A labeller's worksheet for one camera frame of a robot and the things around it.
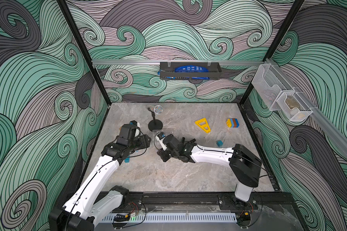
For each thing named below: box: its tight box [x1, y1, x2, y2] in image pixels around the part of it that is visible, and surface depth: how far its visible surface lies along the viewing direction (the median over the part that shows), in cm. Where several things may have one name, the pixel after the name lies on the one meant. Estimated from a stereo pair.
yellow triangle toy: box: [194, 117, 212, 134], surface depth 106 cm
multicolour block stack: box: [226, 118, 240, 128], surface depth 107 cm
